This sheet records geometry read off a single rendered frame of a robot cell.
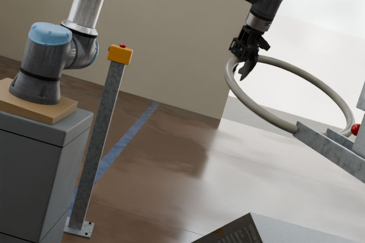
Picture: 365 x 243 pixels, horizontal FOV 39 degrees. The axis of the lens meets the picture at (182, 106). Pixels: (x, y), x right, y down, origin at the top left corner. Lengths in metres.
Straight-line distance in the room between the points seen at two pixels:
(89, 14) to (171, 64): 5.83
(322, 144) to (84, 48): 1.03
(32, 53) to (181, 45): 5.98
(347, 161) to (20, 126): 1.08
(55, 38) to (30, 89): 0.21
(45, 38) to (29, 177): 0.49
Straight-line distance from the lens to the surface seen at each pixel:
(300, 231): 1.59
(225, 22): 7.80
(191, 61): 7.83
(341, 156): 1.41
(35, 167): 1.88
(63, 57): 1.96
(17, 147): 1.88
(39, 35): 1.93
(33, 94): 1.95
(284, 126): 1.61
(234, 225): 1.57
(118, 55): 2.81
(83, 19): 2.07
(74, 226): 3.11
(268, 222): 1.57
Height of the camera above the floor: 1.33
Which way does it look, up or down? 9 degrees down
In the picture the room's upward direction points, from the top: 16 degrees clockwise
